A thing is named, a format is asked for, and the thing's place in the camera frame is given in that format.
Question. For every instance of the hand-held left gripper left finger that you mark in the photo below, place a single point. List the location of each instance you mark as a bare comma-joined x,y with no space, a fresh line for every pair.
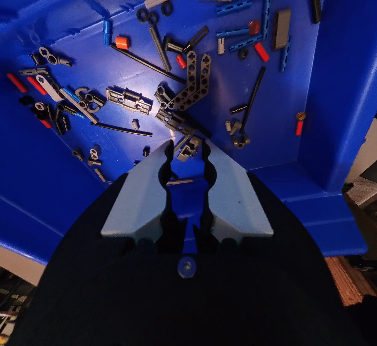
138,204

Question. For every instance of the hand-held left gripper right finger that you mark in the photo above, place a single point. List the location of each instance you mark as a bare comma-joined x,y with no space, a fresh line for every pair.
235,204

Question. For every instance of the blue plastic bin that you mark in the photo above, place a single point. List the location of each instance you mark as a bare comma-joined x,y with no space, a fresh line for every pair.
324,86

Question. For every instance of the black steering link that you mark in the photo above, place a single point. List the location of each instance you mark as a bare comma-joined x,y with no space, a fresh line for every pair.
172,46

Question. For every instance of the light grey elbow connector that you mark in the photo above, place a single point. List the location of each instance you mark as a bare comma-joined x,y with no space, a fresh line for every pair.
235,128

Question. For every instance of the dark grey axle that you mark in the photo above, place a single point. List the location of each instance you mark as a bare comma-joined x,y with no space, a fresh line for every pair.
160,49
182,181

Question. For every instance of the grey perpendicular connector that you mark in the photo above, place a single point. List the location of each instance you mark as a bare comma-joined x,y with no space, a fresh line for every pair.
246,139

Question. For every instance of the light grey two-hole connector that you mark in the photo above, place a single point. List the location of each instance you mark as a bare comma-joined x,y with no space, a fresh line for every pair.
94,153

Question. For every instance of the dark grey holed plate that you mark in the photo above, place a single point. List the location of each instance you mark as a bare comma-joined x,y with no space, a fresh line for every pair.
128,100
173,120

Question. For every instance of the black pin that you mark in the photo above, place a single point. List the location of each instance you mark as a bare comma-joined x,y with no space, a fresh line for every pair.
238,109

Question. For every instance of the light grey axle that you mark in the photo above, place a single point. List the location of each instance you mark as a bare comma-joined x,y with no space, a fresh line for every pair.
91,117

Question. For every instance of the red pin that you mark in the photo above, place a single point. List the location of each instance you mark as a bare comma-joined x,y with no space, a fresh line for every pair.
299,128
261,52

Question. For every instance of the long thin black axle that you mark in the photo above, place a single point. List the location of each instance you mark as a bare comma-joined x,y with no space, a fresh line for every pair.
141,60
253,98

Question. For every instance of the amber round stud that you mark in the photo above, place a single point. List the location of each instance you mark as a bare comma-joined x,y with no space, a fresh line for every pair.
300,116

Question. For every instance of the short red axle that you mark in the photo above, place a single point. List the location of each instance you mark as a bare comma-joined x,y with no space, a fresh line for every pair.
47,123

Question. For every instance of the wooden board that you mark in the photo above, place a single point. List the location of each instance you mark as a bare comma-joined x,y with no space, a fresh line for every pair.
347,281

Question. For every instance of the grey bent liftarm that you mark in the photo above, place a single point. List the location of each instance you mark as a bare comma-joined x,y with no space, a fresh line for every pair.
205,72
191,69

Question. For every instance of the light grey thin liftarm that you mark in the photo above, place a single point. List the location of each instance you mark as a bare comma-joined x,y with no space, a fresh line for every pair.
51,89

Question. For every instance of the small red connector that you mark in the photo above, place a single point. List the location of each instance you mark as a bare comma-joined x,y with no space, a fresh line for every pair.
181,61

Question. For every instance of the small black oval bush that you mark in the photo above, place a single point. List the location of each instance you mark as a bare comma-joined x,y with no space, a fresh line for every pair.
26,100

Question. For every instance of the long blue pin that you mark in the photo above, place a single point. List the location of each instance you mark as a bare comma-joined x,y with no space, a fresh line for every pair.
234,6
246,43
285,54
232,33
267,17

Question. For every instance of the small tan pin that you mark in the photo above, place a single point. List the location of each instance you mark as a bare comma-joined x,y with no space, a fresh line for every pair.
221,46

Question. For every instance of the orange bush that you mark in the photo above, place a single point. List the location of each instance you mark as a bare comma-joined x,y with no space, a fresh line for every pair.
122,42

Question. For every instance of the grey pin connector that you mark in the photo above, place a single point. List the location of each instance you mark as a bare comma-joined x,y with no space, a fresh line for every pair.
53,58

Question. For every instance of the dark grey axle pin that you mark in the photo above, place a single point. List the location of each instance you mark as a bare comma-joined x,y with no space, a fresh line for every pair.
32,71

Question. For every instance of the short blue pin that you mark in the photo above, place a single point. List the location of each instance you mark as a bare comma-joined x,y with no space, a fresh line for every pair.
107,33

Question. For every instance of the dark red round piece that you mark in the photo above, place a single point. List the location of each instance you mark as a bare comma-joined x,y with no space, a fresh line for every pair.
255,27

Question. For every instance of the small black connector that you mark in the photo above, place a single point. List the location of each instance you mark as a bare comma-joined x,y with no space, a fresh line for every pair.
35,59

